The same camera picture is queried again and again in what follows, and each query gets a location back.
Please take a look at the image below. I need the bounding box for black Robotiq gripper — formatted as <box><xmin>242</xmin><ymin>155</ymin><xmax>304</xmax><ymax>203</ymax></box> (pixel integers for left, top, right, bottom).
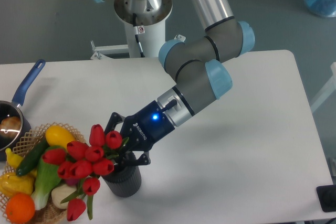
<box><xmin>104</xmin><ymin>101</ymin><xmax>175</xmax><ymax>167</ymax></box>

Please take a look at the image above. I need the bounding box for dark grey ribbed vase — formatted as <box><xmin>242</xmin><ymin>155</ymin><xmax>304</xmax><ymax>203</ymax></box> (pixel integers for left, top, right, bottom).
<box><xmin>102</xmin><ymin>164</ymin><xmax>142</xmax><ymax>198</ymax></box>

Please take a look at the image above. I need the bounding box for red tulip bouquet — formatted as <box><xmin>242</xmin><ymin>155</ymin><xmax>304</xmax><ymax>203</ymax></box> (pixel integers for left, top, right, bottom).
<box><xmin>43</xmin><ymin>124</ymin><xmax>129</xmax><ymax>221</ymax></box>

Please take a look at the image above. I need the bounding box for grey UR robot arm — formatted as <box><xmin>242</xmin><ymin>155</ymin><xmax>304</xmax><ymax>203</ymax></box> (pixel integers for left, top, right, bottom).
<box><xmin>92</xmin><ymin>0</ymin><xmax>255</xmax><ymax>168</ymax></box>

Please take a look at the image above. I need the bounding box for purple red radish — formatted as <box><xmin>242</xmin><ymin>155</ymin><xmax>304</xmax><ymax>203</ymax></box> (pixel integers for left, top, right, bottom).
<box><xmin>65</xmin><ymin>178</ymin><xmax>79</xmax><ymax>186</ymax></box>

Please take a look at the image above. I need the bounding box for yellow squash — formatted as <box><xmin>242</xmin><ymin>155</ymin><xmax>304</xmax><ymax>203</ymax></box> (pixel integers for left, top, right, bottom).
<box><xmin>45</xmin><ymin>125</ymin><xmax>77</xmax><ymax>149</ymax></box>

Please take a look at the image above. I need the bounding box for green cucumber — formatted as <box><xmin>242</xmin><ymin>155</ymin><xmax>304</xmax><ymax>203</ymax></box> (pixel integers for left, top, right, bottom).
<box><xmin>16</xmin><ymin>138</ymin><xmax>49</xmax><ymax>176</ymax></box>

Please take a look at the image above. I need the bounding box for green bok choy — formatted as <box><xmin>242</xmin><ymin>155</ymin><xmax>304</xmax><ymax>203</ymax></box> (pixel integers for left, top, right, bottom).
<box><xmin>31</xmin><ymin>145</ymin><xmax>65</xmax><ymax>211</ymax></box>

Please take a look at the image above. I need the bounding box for woven wicker basket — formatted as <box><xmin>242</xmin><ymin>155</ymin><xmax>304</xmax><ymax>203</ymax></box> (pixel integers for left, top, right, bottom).
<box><xmin>12</xmin><ymin>122</ymin><xmax>86</xmax><ymax>223</ymax></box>

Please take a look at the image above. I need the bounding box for yellow banana pepper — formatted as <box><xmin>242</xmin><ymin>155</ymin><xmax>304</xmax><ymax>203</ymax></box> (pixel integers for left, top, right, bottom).
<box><xmin>5</xmin><ymin>148</ymin><xmax>24</xmax><ymax>169</ymax></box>

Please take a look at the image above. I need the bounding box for brown bread roll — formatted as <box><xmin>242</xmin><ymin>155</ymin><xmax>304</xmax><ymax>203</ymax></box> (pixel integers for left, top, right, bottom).
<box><xmin>1</xmin><ymin>116</ymin><xmax>21</xmax><ymax>139</ymax></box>

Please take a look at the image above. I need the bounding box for yellow pumpkin gourd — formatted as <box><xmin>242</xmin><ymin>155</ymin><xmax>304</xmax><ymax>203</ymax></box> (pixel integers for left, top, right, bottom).
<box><xmin>1</xmin><ymin>172</ymin><xmax>35</xmax><ymax>198</ymax></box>

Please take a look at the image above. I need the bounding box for orange fruit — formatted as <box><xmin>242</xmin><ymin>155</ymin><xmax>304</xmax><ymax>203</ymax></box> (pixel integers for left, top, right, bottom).
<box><xmin>5</xmin><ymin>193</ymin><xmax>35</xmax><ymax>223</ymax></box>

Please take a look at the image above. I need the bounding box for black device at edge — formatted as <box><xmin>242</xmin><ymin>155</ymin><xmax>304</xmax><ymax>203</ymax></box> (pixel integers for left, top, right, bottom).
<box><xmin>316</xmin><ymin>185</ymin><xmax>335</xmax><ymax>212</ymax></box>

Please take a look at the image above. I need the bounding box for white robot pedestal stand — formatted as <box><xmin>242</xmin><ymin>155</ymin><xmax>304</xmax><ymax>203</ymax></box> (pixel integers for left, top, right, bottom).
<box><xmin>90</xmin><ymin>0</ymin><xmax>187</xmax><ymax>60</ymax></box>

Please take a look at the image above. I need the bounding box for blue handled saucepan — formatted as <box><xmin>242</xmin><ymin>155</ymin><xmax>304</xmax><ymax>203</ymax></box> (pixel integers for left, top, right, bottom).
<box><xmin>1</xmin><ymin>59</ymin><xmax>46</xmax><ymax>162</ymax></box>

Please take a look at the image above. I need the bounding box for white frame at right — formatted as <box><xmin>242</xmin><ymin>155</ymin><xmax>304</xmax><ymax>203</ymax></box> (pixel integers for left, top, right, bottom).
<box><xmin>310</xmin><ymin>62</ymin><xmax>335</xmax><ymax>113</ymax></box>

